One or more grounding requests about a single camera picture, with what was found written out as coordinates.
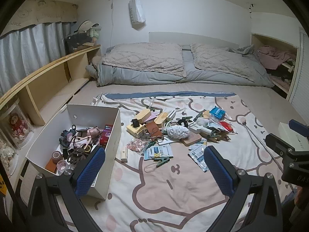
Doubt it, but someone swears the green clothes peg with loop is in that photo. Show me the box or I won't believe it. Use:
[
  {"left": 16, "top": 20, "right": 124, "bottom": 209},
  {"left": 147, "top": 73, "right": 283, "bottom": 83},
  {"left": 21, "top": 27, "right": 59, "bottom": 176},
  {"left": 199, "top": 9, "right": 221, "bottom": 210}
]
[{"left": 143, "top": 157, "right": 171, "bottom": 173}]

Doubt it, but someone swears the blue white medicine sachet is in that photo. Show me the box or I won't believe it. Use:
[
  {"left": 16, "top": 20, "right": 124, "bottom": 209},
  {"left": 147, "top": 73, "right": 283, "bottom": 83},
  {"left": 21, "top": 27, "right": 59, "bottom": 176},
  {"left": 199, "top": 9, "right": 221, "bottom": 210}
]
[{"left": 143, "top": 144, "right": 173, "bottom": 160}]

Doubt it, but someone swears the metal back scratcher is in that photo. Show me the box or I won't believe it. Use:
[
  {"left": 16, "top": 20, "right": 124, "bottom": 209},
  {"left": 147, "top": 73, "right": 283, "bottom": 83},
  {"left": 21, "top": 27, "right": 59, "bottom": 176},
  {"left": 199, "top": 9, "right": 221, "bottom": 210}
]
[{"left": 242, "top": 121, "right": 298, "bottom": 194}]

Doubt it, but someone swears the pink tape roll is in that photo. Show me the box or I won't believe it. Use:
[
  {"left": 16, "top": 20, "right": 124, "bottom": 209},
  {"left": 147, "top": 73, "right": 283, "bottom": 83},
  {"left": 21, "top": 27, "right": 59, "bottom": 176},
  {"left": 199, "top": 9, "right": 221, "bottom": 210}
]
[{"left": 57, "top": 160, "right": 69, "bottom": 175}]

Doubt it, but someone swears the brown tape roll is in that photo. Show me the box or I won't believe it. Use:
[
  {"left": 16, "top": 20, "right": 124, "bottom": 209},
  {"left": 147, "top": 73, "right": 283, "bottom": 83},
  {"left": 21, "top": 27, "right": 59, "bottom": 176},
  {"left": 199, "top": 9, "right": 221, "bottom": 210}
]
[{"left": 51, "top": 151, "right": 63, "bottom": 165}]

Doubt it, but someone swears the black hair claw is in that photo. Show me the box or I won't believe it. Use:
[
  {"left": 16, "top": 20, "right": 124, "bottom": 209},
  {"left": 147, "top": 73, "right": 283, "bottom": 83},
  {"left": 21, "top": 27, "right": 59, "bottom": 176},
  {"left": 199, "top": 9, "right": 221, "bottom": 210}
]
[{"left": 67, "top": 148, "right": 89, "bottom": 165}]

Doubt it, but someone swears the white dress doll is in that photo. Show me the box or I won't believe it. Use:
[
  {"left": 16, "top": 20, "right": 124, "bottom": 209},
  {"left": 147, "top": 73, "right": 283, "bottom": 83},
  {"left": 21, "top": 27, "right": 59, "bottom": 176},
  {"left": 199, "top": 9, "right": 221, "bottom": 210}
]
[{"left": 0, "top": 140, "right": 15, "bottom": 177}]

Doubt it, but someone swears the red snack packet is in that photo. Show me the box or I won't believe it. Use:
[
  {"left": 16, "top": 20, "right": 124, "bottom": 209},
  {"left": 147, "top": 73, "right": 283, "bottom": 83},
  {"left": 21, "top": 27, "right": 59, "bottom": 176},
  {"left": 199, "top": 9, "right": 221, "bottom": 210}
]
[{"left": 220, "top": 122, "right": 234, "bottom": 132}]

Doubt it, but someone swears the blue wipes packet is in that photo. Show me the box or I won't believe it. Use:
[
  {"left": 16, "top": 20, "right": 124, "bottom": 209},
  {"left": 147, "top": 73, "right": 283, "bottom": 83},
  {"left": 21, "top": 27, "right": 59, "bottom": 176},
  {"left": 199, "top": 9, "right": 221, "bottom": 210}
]
[{"left": 210, "top": 106, "right": 225, "bottom": 119}]

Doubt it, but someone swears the red dress doll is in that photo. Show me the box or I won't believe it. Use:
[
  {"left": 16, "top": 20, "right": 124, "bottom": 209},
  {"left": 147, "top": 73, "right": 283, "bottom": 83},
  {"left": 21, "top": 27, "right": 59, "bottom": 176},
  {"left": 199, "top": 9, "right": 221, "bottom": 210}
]
[{"left": 9, "top": 113, "right": 29, "bottom": 139}]

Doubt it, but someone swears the white shoe box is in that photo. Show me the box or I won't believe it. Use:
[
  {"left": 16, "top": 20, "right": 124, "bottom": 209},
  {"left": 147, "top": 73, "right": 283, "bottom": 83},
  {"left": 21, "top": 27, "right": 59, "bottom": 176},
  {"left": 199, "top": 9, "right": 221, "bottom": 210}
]
[{"left": 26, "top": 104, "right": 121, "bottom": 200}]

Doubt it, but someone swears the red cigarette box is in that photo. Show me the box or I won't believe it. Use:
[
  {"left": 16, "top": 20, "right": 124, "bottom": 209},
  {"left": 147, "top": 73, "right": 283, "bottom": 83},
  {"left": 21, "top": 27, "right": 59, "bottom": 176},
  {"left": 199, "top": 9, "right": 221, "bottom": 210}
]
[{"left": 99, "top": 125, "right": 113, "bottom": 147}]

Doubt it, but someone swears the small cream carton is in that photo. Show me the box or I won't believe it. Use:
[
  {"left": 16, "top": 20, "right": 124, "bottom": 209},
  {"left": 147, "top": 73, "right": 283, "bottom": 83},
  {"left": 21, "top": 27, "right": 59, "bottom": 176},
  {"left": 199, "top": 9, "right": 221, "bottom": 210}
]
[{"left": 121, "top": 147, "right": 128, "bottom": 163}]

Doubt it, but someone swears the cluttered wardrobe niche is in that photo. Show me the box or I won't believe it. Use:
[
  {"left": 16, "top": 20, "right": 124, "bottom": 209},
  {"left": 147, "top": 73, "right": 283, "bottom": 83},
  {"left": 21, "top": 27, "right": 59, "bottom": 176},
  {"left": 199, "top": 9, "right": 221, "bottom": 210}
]
[{"left": 251, "top": 33, "right": 299, "bottom": 98}]

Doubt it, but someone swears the pink wooden block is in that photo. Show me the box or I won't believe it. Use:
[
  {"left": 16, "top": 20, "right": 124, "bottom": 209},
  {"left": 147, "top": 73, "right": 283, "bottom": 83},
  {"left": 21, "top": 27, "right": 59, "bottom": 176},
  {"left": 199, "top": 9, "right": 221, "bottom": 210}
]
[{"left": 181, "top": 132, "right": 202, "bottom": 147}]

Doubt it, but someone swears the wooden bedside shelf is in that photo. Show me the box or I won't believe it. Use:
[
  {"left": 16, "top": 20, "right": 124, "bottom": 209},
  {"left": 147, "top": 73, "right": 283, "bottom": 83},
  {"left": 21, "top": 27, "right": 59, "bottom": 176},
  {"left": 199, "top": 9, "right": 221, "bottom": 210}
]
[{"left": 0, "top": 44, "right": 102, "bottom": 150}]

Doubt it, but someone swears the pink beads bag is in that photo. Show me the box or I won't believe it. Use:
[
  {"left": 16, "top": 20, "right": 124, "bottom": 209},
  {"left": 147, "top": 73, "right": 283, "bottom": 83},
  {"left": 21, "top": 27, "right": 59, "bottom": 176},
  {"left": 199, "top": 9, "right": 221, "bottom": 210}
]
[{"left": 126, "top": 139, "right": 148, "bottom": 152}]

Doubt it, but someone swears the grey folded duvet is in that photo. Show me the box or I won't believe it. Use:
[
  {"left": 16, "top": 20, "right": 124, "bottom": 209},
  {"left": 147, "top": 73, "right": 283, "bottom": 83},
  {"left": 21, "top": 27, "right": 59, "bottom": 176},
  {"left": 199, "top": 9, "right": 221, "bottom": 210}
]
[{"left": 85, "top": 43, "right": 273, "bottom": 87}]

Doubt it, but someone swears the white crochet yarn ball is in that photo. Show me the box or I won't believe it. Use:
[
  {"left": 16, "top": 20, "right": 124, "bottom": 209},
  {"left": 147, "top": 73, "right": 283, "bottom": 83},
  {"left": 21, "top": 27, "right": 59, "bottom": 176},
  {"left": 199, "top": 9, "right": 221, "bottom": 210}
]
[{"left": 166, "top": 125, "right": 190, "bottom": 139}]

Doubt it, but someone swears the yellow gold box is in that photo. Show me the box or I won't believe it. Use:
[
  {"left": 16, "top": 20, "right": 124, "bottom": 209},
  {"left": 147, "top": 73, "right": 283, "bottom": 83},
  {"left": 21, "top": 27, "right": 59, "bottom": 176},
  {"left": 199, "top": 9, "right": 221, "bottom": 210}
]
[{"left": 126, "top": 125, "right": 146, "bottom": 138}]

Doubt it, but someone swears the cartoon bear blanket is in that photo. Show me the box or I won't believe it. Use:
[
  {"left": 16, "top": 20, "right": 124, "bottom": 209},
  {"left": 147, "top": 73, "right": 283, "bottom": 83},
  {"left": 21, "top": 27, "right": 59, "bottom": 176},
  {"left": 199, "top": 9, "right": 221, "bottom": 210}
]
[{"left": 82, "top": 93, "right": 295, "bottom": 231}]

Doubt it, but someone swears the black small cube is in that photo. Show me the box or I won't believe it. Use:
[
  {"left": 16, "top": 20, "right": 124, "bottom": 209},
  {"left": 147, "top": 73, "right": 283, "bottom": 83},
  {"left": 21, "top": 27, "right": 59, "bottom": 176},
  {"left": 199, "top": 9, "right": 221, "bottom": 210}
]
[{"left": 132, "top": 119, "right": 140, "bottom": 128}]

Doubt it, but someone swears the white adapter block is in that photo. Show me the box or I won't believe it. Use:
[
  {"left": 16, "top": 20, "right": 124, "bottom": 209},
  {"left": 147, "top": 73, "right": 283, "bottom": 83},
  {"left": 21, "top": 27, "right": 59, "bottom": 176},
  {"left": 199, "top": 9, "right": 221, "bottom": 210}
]
[{"left": 166, "top": 110, "right": 176, "bottom": 121}]

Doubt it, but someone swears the brown leather pouch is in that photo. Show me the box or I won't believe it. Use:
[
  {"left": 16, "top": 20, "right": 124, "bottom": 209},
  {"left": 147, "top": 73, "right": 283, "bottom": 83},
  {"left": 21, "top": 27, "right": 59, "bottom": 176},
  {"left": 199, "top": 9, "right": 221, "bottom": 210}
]
[{"left": 145, "top": 122, "right": 163, "bottom": 138}]

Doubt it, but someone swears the beige wooden box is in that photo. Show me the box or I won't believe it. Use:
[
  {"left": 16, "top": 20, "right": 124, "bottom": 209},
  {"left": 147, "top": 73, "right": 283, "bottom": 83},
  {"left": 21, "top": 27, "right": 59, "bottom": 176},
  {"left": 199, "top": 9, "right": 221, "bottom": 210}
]
[{"left": 135, "top": 108, "right": 151, "bottom": 124}]

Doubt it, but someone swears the tan wooden case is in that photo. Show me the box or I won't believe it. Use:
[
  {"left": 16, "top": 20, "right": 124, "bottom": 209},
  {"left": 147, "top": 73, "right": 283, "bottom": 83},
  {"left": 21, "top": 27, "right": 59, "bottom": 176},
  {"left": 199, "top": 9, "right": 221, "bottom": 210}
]
[{"left": 154, "top": 112, "right": 168, "bottom": 127}]

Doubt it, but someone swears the grey curtain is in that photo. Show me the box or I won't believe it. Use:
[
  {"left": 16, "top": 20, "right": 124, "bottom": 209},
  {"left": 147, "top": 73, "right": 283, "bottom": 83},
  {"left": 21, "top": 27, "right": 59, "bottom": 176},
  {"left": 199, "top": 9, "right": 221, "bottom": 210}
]
[{"left": 0, "top": 22, "right": 71, "bottom": 96}]

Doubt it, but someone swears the black bag on shelf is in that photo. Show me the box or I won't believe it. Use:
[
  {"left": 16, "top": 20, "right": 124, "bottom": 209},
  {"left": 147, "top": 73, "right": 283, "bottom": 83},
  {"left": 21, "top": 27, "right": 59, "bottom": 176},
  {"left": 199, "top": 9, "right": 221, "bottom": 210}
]
[{"left": 65, "top": 32, "right": 94, "bottom": 55}]

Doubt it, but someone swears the white cap on shelf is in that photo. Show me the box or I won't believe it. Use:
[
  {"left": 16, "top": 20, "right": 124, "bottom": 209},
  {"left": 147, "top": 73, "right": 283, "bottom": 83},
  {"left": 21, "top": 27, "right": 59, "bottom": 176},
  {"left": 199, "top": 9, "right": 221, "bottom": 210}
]
[{"left": 74, "top": 20, "right": 99, "bottom": 33}]

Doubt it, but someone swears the white hanging bag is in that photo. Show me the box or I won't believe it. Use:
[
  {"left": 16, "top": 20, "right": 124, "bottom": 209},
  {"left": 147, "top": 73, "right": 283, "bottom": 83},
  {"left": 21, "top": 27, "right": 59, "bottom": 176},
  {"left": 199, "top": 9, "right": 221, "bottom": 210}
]
[{"left": 128, "top": 0, "right": 146, "bottom": 26}]

